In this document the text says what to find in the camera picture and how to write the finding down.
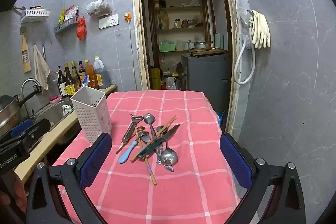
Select white hose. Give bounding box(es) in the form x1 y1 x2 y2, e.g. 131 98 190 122
233 14 257 85

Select small brown-handled spoon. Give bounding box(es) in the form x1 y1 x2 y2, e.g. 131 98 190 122
116 126 146 154

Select pink checked tablecloth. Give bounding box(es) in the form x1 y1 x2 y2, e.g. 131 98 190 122
46 90 243 224

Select steel sink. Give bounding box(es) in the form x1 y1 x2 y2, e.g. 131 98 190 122
34 98 76 133

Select white perforated utensil holder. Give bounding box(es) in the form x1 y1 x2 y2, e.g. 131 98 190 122
70 86 112 146

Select beige hanging towel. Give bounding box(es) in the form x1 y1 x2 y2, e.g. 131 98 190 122
33 44 51 90

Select dark bottle red cap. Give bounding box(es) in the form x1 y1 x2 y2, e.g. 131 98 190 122
78 60 87 83

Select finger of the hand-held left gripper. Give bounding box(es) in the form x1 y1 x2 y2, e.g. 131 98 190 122
9 118 51 140
0 132 32 148

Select clear wall plastic bag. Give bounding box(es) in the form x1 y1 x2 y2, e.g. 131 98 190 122
235 0 254 50

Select knife with black green handle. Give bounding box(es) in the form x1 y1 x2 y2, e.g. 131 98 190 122
136 124 181 161

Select yellow container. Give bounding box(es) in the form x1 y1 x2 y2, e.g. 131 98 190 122
150 68 162 90

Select dark bottle yellow cap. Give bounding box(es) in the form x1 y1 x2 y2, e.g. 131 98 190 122
71 61 81 92

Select chopstick with patterned end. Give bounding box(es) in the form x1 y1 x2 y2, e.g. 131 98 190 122
134 126 157 186

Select person's left hand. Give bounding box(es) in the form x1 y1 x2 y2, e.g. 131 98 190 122
0 172 28 212

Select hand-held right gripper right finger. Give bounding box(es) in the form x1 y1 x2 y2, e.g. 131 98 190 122
219 133 306 224

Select steel peeler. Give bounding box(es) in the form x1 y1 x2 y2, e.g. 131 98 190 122
121 114 145 146

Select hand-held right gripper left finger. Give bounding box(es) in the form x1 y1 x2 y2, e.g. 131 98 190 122
25 132 113 224

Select red seasoning packet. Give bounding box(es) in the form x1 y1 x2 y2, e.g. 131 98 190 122
64 5 79 21

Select red plastic bag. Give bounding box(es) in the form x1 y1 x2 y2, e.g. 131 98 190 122
76 17 87 41

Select white plastic jug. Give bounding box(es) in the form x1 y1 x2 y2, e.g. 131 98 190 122
164 77 176 90

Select large dark liquid jug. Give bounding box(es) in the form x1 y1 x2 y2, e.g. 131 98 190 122
93 56 111 89

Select dark pump bottle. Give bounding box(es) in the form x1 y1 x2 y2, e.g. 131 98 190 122
57 66 68 97

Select dark sauce bottle yellow label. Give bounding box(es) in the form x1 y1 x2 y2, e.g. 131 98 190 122
64 63 77 97

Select wooden door frame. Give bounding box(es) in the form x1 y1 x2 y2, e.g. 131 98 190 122
131 0 240 136

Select white wall basket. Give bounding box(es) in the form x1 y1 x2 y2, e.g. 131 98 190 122
20 6 50 23

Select wooden cutting board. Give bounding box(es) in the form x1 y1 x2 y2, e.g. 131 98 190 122
189 47 227 57

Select steel faucet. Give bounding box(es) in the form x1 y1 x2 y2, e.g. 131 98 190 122
21 78 42 117

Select metal wall rack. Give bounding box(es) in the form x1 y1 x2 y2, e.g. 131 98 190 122
54 15 80 34

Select steel pot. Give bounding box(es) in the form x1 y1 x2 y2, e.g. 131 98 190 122
193 41 214 50

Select wooden kitchen counter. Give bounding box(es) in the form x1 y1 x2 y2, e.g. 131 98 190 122
13 84 118 183

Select orange sauce bottle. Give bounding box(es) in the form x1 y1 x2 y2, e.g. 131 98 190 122
84 59 99 90

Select white wall socket panel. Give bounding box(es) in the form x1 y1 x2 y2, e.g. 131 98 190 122
98 14 119 30

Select spoon with light blue handle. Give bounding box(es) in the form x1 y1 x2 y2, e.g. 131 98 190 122
119 133 151 164

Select wooden shelf unit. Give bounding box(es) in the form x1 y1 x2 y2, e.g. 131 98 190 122
146 0 211 91

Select green box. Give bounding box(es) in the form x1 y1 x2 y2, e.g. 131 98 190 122
159 43 176 53

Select cream rubber gloves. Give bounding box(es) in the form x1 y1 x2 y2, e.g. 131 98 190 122
250 10 271 50

